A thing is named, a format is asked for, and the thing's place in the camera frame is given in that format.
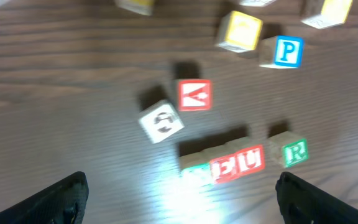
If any yellow block near P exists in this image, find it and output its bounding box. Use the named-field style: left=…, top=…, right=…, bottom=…
left=216, top=11, right=263, bottom=53

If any red E block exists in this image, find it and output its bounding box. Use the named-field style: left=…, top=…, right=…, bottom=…
left=203, top=145, right=237, bottom=184

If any green R block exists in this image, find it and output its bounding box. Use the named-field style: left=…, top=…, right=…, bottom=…
left=268, top=131, right=309, bottom=168

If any blue P block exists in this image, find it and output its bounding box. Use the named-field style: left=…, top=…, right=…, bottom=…
left=259, top=35, right=304, bottom=69

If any white picture block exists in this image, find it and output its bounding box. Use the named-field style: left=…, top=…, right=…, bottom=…
left=139, top=100, right=185, bottom=144

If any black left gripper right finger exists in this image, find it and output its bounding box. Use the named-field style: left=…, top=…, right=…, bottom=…
left=275, top=172, right=358, bottom=224

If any red V block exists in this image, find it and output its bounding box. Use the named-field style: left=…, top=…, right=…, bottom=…
left=177, top=79, right=213, bottom=111

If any green N block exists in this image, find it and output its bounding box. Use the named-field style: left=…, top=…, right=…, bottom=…
left=179, top=152, right=213, bottom=187

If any yellow block left centre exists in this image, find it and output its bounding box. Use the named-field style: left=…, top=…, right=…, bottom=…
left=114, top=0, right=155, bottom=16

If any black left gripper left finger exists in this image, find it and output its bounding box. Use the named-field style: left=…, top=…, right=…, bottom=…
left=0, top=171, right=89, bottom=224

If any red U block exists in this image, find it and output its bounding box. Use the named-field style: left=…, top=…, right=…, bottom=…
left=226, top=137, right=265, bottom=178

